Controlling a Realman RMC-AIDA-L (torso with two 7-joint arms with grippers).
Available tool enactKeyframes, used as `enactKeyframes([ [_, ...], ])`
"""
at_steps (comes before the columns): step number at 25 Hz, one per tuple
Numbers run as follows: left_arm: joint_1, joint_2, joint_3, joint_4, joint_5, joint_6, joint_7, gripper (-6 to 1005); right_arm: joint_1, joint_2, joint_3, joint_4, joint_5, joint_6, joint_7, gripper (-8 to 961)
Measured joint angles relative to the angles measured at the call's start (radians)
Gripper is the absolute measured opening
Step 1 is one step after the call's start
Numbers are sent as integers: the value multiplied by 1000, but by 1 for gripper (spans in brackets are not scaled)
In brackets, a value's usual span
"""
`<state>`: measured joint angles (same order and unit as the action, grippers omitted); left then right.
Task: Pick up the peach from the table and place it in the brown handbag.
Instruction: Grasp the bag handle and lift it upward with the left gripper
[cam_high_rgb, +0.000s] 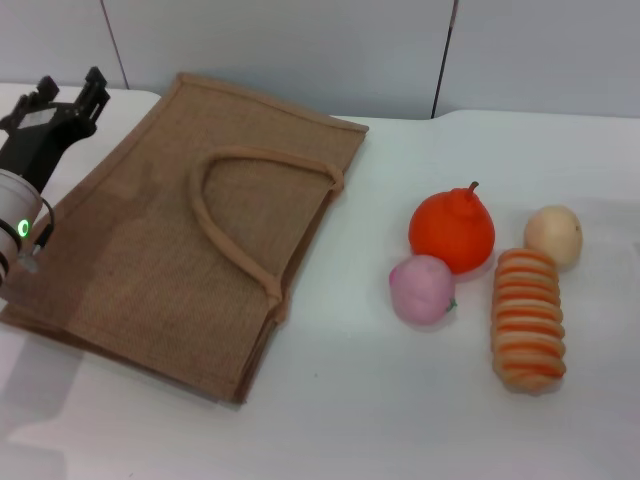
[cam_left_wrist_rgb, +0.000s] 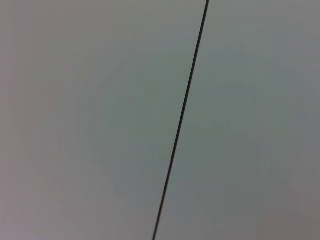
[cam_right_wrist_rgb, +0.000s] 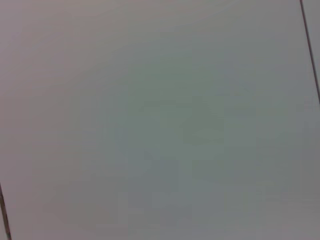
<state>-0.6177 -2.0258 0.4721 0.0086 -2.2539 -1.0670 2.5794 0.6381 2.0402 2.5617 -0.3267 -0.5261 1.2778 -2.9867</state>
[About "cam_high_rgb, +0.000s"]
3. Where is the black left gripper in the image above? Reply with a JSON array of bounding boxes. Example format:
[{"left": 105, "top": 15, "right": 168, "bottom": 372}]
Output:
[{"left": 0, "top": 66, "right": 110, "bottom": 194}]

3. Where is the brown jute handbag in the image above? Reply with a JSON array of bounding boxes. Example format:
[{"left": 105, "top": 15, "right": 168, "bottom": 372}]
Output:
[{"left": 0, "top": 72, "right": 371, "bottom": 407}]

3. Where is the pink peach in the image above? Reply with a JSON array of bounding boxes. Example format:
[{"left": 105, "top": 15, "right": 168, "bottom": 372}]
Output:
[{"left": 388, "top": 253, "right": 459, "bottom": 329}]

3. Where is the orange citrus fruit with stem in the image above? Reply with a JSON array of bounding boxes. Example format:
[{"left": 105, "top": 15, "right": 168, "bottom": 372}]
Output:
[{"left": 408, "top": 180, "right": 497, "bottom": 275}]

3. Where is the pale beige round fruit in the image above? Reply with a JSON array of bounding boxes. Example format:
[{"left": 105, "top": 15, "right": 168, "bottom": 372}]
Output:
[{"left": 523, "top": 204, "right": 585, "bottom": 270}]

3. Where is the orange striped bread loaf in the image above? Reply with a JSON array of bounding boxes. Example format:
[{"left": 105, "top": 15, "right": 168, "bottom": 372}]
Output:
[{"left": 489, "top": 248, "right": 568, "bottom": 394}]

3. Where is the grey vertical wall strip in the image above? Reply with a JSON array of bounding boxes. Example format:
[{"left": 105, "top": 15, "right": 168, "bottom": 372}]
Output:
[{"left": 105, "top": 0, "right": 130, "bottom": 90}]

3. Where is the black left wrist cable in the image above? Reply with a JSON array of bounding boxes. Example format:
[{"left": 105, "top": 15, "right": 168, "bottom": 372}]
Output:
[{"left": 19, "top": 197, "right": 56, "bottom": 274}]

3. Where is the dark vertical wall strip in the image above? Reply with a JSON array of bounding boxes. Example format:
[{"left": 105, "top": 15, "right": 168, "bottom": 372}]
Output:
[{"left": 430, "top": 0, "right": 461, "bottom": 120}]

